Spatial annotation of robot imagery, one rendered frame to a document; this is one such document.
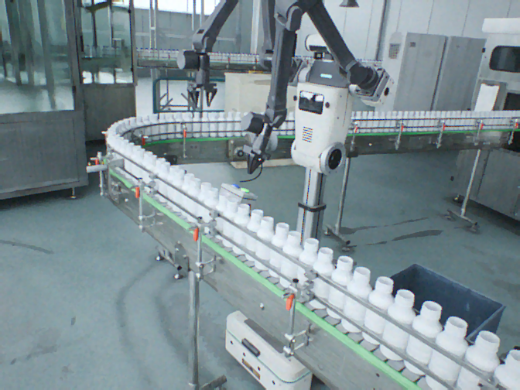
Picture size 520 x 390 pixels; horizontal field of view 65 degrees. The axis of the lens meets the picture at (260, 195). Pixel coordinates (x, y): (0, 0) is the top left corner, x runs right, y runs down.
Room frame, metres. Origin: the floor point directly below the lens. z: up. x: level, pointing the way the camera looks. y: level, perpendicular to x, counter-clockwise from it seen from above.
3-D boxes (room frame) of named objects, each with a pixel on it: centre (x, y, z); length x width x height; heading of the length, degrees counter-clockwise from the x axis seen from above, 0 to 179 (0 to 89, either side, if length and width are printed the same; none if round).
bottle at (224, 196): (1.31, 0.12, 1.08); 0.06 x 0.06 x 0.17
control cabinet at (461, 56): (7.54, -3.17, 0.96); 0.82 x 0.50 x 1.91; 113
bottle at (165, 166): (1.61, 0.40, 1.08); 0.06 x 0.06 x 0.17
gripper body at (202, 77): (1.69, 0.26, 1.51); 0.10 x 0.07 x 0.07; 132
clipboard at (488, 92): (4.45, -2.30, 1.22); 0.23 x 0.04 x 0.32; 23
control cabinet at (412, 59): (7.18, -2.34, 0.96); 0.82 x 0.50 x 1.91; 113
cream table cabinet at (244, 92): (5.74, -0.03, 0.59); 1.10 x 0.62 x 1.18; 113
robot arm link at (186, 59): (1.66, 0.29, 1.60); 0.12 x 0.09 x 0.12; 132
